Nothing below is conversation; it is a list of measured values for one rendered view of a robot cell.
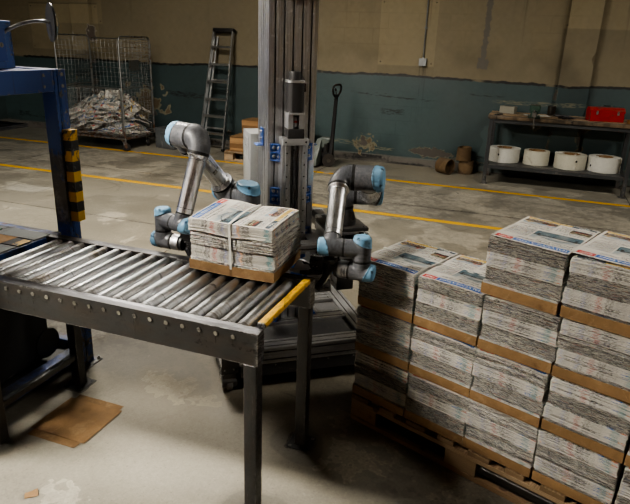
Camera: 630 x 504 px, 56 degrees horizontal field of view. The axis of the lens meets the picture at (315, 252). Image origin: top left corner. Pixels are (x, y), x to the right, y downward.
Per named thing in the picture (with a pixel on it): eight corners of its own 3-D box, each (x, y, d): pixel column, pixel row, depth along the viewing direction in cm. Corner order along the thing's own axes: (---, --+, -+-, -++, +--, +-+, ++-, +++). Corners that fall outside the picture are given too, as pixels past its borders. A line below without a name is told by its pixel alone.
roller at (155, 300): (212, 274, 254) (212, 263, 252) (147, 318, 212) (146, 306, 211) (202, 272, 256) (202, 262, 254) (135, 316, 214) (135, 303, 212)
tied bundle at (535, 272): (519, 268, 251) (528, 216, 244) (591, 288, 233) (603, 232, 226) (479, 293, 224) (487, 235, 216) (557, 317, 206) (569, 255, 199)
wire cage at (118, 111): (156, 145, 989) (150, 36, 932) (125, 152, 915) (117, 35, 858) (97, 138, 1026) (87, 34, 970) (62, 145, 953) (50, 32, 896)
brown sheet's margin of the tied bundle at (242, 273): (300, 258, 257) (300, 249, 256) (274, 283, 232) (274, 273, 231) (267, 253, 262) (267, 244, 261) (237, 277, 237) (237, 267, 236)
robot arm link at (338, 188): (328, 157, 263) (316, 245, 234) (353, 158, 262) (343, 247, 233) (329, 175, 272) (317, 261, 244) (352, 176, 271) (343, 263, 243)
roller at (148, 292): (199, 272, 256) (199, 261, 254) (132, 315, 214) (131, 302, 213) (189, 270, 258) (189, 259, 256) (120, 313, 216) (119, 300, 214)
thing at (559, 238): (528, 217, 242) (529, 215, 242) (601, 233, 225) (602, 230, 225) (489, 236, 216) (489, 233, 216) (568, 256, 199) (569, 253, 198)
